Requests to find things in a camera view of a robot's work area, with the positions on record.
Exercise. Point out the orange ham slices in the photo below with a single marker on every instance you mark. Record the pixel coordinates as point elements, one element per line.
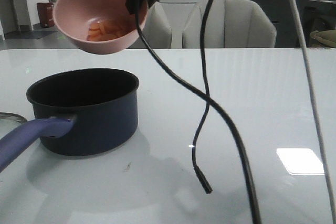
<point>105,30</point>

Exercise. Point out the red bin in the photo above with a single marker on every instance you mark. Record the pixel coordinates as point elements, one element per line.
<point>45,14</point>

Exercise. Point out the pink plastic bowl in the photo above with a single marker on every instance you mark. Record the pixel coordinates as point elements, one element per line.
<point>73,17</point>

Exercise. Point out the left grey upholstered chair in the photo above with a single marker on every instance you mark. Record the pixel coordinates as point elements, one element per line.
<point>157,29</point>

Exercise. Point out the right grey upholstered chair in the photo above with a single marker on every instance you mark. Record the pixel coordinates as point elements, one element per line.
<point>238,24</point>

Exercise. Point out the tan sofa cushion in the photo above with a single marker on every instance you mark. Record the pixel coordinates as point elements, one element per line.
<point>324,39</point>

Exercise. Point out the dark blue saucepan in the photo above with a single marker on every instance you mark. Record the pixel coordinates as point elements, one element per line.
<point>77,113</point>

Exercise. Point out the grey upholstered chair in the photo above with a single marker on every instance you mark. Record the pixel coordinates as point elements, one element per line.
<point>157,29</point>
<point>238,24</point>

